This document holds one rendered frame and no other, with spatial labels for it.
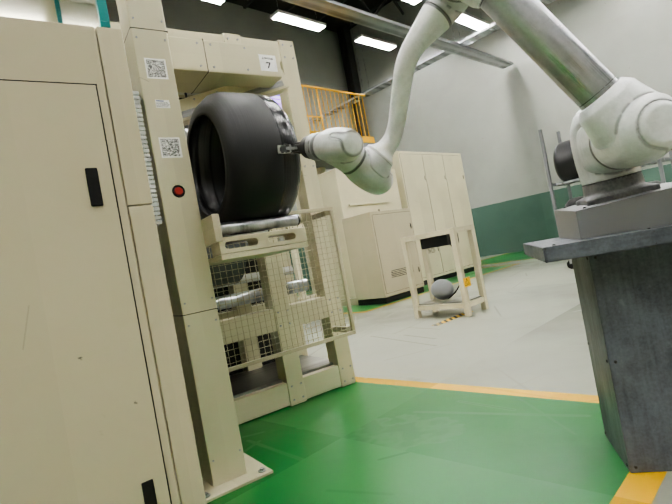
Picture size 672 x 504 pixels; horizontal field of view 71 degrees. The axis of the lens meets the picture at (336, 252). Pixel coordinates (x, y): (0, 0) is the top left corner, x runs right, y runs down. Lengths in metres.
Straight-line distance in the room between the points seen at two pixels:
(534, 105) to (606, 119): 12.10
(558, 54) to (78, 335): 1.23
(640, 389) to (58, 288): 1.42
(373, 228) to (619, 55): 8.19
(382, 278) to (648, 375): 5.05
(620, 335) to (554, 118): 11.83
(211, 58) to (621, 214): 1.74
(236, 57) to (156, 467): 1.82
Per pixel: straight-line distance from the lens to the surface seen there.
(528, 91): 13.55
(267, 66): 2.45
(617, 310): 1.49
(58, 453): 1.03
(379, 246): 6.37
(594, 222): 1.42
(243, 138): 1.73
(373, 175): 1.49
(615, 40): 13.06
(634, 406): 1.56
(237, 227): 1.76
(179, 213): 1.78
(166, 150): 1.83
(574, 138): 1.56
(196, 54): 2.32
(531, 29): 1.36
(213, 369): 1.80
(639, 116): 1.31
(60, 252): 1.01
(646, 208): 1.45
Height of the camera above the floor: 0.72
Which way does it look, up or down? 1 degrees up
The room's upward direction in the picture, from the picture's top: 11 degrees counter-clockwise
